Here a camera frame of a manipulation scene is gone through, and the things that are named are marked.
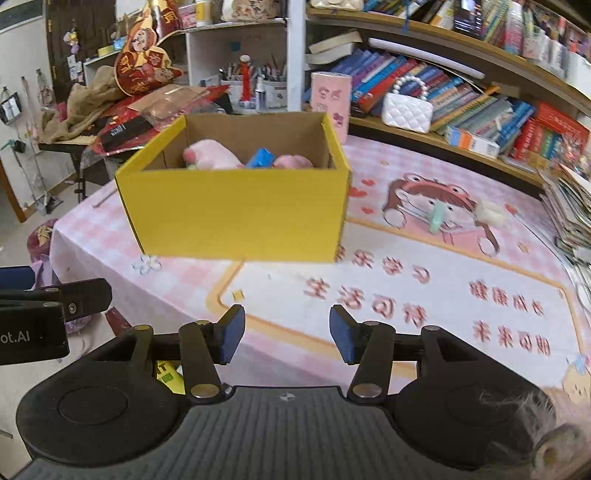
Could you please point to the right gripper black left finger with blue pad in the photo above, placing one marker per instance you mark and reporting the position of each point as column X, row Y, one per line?
column 203, row 345

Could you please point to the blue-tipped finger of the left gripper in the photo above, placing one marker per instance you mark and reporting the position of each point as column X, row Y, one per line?
column 17, row 278

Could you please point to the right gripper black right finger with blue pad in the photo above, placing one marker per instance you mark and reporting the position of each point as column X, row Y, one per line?
column 370, row 347

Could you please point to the mint green remote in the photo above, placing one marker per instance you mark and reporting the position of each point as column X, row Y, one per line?
column 438, row 218

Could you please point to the white foam block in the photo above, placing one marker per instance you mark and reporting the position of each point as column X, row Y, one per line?
column 491, row 214

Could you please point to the blue toy block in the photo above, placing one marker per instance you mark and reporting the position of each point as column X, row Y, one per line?
column 263, row 158

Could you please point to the pink cartoon table mat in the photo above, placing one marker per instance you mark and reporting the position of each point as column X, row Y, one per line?
column 502, row 290

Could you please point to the yellow cardboard box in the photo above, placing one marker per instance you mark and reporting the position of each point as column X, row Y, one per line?
column 262, row 214

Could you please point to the black rectangular box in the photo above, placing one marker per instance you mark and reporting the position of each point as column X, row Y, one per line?
column 124, row 132

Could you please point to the brown blanket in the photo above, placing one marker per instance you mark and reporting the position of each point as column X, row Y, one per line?
column 84, row 106

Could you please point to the pink plush toy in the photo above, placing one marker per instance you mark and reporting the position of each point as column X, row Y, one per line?
column 208, row 154

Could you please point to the white orange medicine box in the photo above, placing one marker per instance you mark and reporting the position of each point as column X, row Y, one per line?
column 465, row 140

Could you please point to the white quilted pearl handbag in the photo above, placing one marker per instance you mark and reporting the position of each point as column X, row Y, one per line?
column 407, row 112

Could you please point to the red gold paper decoration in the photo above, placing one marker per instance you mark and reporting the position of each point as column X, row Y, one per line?
column 143, row 65

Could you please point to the stack of picture books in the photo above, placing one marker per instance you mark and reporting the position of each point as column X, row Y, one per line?
column 567, row 200

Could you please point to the row of colourful books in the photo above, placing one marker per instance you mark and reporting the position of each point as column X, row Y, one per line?
column 531, row 134

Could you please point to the pink cylindrical canister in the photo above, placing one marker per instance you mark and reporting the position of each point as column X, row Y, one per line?
column 331, row 94

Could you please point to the white spray bottle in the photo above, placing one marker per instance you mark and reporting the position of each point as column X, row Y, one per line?
column 260, row 95

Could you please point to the white pen holder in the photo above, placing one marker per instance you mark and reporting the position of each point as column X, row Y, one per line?
column 276, row 94

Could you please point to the wooden bookshelf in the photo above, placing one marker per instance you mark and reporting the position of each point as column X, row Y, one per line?
column 481, row 62

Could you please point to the white cubby shelf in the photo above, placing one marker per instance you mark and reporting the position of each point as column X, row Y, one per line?
column 235, row 53

